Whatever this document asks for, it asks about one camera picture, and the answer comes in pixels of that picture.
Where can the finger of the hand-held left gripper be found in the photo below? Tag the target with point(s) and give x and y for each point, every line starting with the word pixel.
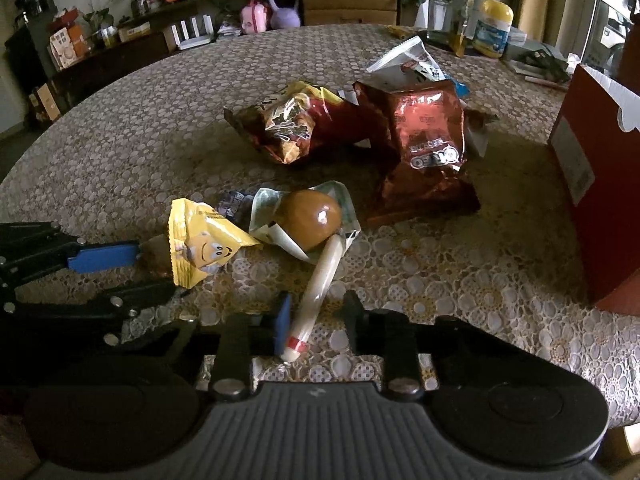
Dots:
pixel 102 257
pixel 142 294

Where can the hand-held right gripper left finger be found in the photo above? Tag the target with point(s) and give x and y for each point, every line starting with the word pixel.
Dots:
pixel 283 327

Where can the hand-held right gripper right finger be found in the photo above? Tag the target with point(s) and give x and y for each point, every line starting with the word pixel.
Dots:
pixel 354 317

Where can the pale sausage stick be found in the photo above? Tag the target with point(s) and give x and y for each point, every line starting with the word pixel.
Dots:
pixel 317 290

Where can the yellow candy packet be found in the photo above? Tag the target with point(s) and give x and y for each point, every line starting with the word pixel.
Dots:
pixel 200 240

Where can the dark red cookie bag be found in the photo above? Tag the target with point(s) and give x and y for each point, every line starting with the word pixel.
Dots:
pixel 425 150

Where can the red and gold chip bag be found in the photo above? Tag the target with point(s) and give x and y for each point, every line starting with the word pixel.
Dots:
pixel 300 120

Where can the red cardboard box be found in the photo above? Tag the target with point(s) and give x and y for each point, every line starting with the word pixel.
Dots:
pixel 600 210

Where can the small purple wrapper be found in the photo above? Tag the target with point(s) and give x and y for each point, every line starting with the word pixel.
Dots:
pixel 235 205

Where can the cardboard boxes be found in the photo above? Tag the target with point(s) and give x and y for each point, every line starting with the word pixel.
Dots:
pixel 45 102

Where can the dark wooden sideboard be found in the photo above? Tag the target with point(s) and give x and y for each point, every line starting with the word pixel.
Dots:
pixel 125 60

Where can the colourful printed boxes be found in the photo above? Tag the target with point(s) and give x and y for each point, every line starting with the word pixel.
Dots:
pixel 70 42

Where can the clear plastic wrapper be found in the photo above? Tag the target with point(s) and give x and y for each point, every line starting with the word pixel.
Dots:
pixel 480 130

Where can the white slatted rack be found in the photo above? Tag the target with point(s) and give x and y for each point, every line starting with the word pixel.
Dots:
pixel 192 35

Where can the small blue packet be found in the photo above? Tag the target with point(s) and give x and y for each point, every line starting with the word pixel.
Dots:
pixel 457 89

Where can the white snack packet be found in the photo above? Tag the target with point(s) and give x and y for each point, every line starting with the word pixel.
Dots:
pixel 405 62

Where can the small stack of booklets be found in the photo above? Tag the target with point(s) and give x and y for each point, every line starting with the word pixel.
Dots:
pixel 229 30

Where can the pink toy backpack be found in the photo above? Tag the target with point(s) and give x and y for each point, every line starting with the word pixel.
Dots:
pixel 256 19

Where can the small yellow packet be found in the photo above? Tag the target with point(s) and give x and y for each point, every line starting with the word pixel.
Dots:
pixel 400 31

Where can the purple kettlebell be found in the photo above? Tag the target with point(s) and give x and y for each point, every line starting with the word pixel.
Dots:
pixel 285 12

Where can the white plant pot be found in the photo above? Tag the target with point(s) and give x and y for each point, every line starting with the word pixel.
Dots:
pixel 434 12

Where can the pile of books and papers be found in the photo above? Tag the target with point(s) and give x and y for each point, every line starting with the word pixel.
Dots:
pixel 540 62

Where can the yellow-lid wipes canister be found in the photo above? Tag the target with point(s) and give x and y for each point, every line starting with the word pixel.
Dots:
pixel 492 30

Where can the tall yellow snack bag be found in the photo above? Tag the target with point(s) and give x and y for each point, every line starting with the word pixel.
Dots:
pixel 465 10

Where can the white washing machine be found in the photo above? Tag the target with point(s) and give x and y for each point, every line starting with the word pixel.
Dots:
pixel 617 15

